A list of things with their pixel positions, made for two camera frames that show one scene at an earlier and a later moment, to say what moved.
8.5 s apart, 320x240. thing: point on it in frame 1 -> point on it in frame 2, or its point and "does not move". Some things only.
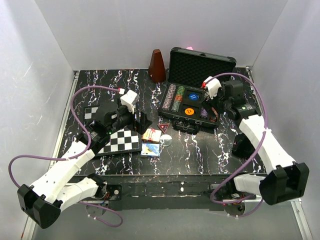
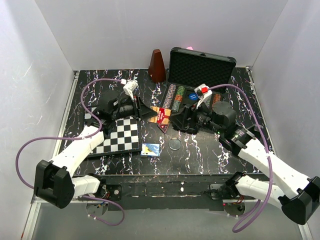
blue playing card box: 150,149 does not move
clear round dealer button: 165,140 -> 174,144
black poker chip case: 192,75 does not move
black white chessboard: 123,140 does not move
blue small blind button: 193,96 does not move
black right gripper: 211,103 -> 190,111
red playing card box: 152,135 -> 163,115
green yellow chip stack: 181,90 does not move
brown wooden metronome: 156,71 does not move
